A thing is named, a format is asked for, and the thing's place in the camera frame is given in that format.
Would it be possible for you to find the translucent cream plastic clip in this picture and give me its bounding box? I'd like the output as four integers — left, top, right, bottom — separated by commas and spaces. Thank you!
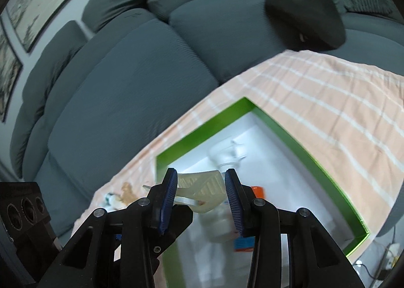
142, 169, 229, 214

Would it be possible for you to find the white plug adapter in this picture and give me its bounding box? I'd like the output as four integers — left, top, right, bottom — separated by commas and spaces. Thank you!
208, 138, 246, 172

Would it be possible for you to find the green cardboard box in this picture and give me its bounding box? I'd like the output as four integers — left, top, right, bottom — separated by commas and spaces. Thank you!
156, 98, 369, 287

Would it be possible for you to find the pink striped cloth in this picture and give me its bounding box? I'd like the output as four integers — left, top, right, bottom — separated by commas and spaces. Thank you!
70, 49, 404, 244

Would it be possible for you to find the grey sofa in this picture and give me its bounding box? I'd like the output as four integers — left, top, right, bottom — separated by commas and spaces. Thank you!
10, 0, 403, 237

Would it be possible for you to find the white power strip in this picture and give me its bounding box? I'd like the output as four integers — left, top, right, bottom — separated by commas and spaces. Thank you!
379, 243, 401, 280

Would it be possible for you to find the black headrest cushion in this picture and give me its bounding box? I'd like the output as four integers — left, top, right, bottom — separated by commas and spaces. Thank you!
264, 0, 346, 51

